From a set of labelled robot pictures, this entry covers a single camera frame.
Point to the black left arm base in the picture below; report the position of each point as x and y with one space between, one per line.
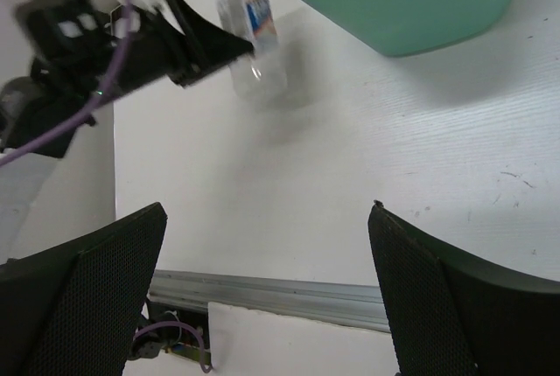
174 330

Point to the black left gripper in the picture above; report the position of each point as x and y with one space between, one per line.
74 56

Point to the aluminium table frame rail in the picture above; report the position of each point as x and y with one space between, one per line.
347 305

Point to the clear bottle white label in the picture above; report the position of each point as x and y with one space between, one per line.
260 75

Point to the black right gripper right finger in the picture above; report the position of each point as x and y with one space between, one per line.
453 313

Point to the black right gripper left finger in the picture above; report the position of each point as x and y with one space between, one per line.
73 309

